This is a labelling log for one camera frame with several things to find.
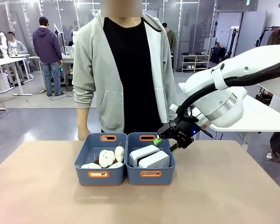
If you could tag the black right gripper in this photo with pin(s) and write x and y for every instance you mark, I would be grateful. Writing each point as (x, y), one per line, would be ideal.
(182, 133)

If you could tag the white digital clock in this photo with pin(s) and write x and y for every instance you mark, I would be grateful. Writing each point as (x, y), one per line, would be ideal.
(142, 151)
(154, 161)

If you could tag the person's left forearm grey sleeve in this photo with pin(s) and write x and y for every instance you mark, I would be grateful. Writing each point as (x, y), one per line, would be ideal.
(168, 102)

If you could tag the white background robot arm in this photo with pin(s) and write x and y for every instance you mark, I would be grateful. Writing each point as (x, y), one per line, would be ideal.
(1, 44)

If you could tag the person's right forearm grey sleeve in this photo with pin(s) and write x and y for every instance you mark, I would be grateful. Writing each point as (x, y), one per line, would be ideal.
(82, 100)

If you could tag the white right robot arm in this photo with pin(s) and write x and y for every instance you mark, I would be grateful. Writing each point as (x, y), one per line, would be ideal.
(224, 102)

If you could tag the person's right hand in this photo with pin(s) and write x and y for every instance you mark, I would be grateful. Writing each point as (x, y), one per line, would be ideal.
(84, 134)

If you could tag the person in grey hoodie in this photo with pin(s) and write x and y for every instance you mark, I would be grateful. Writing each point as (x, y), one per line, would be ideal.
(130, 70)

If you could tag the wooden shoe rack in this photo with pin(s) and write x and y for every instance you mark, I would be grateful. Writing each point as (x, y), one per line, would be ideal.
(195, 63)

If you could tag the white table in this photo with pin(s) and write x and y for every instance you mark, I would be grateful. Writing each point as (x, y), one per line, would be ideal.
(252, 116)

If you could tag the person in green jacket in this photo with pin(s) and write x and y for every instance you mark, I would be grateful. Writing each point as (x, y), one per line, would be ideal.
(170, 42)

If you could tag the black tripod stand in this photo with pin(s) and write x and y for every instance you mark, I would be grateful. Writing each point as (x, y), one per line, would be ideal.
(231, 44)

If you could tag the grey door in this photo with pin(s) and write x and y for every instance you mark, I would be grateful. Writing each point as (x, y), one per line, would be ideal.
(249, 32)

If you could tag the black clothes rack with coats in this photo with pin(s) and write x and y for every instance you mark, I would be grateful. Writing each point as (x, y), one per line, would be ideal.
(274, 37)

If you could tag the man in purple hoodie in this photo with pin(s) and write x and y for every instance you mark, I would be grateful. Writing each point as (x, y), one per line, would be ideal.
(47, 46)

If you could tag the white desk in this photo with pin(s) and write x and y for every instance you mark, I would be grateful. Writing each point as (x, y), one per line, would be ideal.
(7, 61)

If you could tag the seated person grey top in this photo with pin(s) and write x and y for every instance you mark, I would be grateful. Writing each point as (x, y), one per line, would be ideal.
(16, 45)

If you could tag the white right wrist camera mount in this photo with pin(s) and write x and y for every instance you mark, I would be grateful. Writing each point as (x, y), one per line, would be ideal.
(173, 108)

